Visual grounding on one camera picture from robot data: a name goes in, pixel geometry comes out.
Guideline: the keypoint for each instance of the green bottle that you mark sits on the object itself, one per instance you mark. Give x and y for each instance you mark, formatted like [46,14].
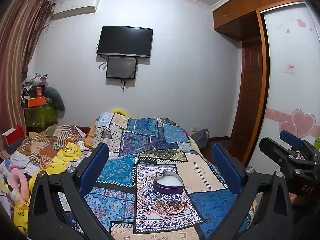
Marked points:
[317,143]

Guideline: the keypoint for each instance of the brown striped curtain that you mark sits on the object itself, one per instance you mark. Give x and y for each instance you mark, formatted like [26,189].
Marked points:
[17,55]

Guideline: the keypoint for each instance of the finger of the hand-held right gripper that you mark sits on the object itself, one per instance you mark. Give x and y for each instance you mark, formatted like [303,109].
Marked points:
[293,137]
[277,151]

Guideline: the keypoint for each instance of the white wall outlet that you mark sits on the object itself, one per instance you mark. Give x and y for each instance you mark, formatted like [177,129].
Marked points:
[194,129]

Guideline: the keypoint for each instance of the black wall television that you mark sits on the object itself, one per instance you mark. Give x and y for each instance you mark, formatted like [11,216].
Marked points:
[125,41]

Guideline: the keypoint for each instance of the orange striped quilt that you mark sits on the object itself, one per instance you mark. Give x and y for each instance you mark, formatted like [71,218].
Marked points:
[45,142]

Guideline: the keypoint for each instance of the white air conditioner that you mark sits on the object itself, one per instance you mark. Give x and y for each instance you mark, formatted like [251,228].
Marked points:
[75,6]

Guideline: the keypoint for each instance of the yellow printed cloth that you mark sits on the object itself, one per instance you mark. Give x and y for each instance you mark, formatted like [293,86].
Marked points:
[21,212]

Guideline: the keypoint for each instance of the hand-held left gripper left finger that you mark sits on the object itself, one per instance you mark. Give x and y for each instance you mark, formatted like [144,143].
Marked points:
[95,165]

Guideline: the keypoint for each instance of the dark bag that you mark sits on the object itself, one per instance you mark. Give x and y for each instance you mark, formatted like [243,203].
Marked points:
[200,137]

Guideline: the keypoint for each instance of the small red box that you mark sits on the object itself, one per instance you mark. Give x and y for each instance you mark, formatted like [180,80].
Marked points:
[40,92]

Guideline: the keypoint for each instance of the red and white sticker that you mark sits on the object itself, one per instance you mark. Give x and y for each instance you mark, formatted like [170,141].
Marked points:
[290,68]

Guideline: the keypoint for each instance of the wooden overhead cabinet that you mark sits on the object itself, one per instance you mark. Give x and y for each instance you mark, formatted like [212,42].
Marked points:
[240,10]

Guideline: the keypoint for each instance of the patchwork printed blanket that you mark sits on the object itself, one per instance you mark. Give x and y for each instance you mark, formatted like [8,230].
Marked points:
[160,142]

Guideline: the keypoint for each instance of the white clutter pile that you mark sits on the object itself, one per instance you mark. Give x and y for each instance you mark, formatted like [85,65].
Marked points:
[35,81]

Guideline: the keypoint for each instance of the purple heart-shaped tin box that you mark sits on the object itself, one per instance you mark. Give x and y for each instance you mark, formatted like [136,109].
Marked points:
[168,186]

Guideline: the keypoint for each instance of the orange box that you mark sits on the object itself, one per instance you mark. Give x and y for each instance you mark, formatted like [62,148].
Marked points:
[37,101]

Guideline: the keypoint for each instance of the red and white box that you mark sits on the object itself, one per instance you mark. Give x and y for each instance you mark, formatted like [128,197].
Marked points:
[13,135]

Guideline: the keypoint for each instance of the small black wall monitor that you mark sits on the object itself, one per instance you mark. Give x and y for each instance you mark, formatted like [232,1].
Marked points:
[121,67]

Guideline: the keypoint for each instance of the pink plush toy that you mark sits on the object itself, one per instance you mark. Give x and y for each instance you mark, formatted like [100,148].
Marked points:
[18,182]

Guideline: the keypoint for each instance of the green patterned cloth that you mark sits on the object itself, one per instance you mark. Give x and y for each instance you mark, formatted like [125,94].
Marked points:
[41,116]

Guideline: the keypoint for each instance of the yellow pillow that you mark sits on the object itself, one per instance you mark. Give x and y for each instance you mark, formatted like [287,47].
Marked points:
[119,111]

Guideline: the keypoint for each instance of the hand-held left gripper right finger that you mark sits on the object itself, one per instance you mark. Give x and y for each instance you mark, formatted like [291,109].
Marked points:
[228,170]

